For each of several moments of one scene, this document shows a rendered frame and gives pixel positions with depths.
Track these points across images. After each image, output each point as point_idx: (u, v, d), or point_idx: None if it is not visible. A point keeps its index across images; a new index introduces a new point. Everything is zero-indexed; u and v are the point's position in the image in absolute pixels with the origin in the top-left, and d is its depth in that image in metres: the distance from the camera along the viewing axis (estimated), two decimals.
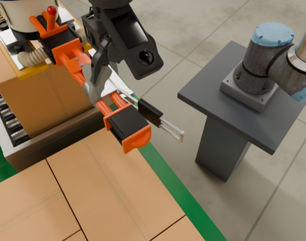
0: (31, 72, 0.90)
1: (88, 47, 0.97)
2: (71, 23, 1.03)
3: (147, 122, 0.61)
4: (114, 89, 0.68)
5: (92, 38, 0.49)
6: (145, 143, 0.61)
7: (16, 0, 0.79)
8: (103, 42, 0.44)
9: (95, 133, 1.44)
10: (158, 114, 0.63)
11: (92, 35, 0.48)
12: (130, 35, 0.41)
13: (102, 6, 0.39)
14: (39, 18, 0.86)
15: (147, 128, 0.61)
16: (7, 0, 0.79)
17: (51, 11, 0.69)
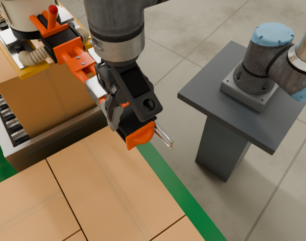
0: (32, 72, 0.90)
1: (88, 46, 0.97)
2: (71, 22, 1.03)
3: (149, 119, 0.62)
4: None
5: (103, 82, 0.58)
6: (148, 139, 0.61)
7: None
8: (113, 89, 0.53)
9: (95, 133, 1.44)
10: (152, 118, 0.62)
11: (103, 79, 0.57)
12: (136, 86, 0.50)
13: (113, 64, 0.48)
14: (40, 17, 0.86)
15: (151, 125, 0.61)
16: (7, 0, 0.79)
17: (52, 10, 0.70)
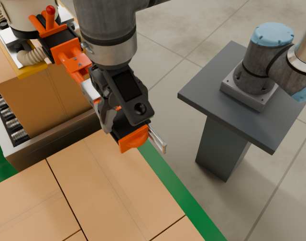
0: (30, 71, 0.90)
1: None
2: (71, 22, 1.03)
3: (144, 122, 0.62)
4: None
5: (97, 84, 0.57)
6: (141, 143, 0.61)
7: None
8: (105, 92, 0.53)
9: (95, 133, 1.44)
10: (146, 121, 0.62)
11: (96, 82, 0.57)
12: (127, 90, 0.49)
13: (104, 68, 0.48)
14: (39, 17, 0.86)
15: (144, 128, 0.61)
16: None
17: (49, 11, 0.69)
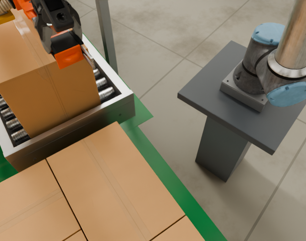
0: None
1: None
2: None
3: (77, 43, 0.76)
4: None
5: (36, 7, 0.72)
6: (74, 59, 0.76)
7: None
8: (38, 8, 0.67)
9: (95, 133, 1.44)
10: (79, 42, 0.77)
11: (35, 5, 0.72)
12: (52, 3, 0.64)
13: None
14: None
15: (77, 47, 0.76)
16: None
17: None
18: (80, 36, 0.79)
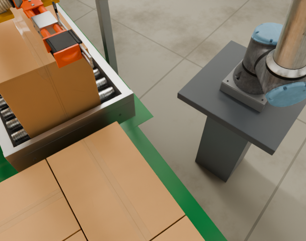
0: None
1: (49, 2, 1.13)
2: None
3: (76, 42, 0.77)
4: (56, 21, 0.84)
5: None
6: (73, 58, 0.77)
7: None
8: None
9: (95, 133, 1.44)
10: (78, 41, 0.77)
11: None
12: None
13: None
14: None
15: (75, 46, 0.76)
16: None
17: None
18: None
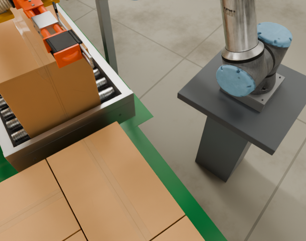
0: None
1: (49, 2, 1.13)
2: None
3: (76, 42, 0.77)
4: (56, 21, 0.84)
5: None
6: (73, 58, 0.77)
7: None
8: None
9: (95, 133, 1.44)
10: (78, 41, 0.77)
11: None
12: None
13: None
14: None
15: (76, 46, 0.76)
16: None
17: None
18: None
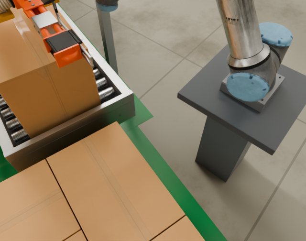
0: None
1: None
2: None
3: (76, 42, 0.77)
4: (56, 21, 0.84)
5: None
6: (73, 58, 0.77)
7: None
8: None
9: (95, 133, 1.44)
10: (78, 41, 0.77)
11: None
12: None
13: None
14: None
15: (76, 46, 0.76)
16: None
17: None
18: None
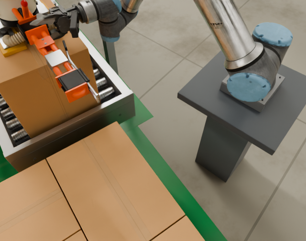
0: (13, 51, 1.18)
1: None
2: (47, 15, 1.31)
3: (84, 81, 0.89)
4: (66, 60, 0.96)
5: (54, 10, 1.10)
6: (82, 94, 0.89)
7: None
8: (65, 14, 1.09)
9: (95, 133, 1.44)
10: (86, 80, 0.89)
11: (55, 10, 1.11)
12: (77, 23, 1.10)
13: (80, 10, 1.11)
14: (19, 10, 1.14)
15: (84, 84, 0.88)
16: None
17: (23, 4, 0.97)
18: None
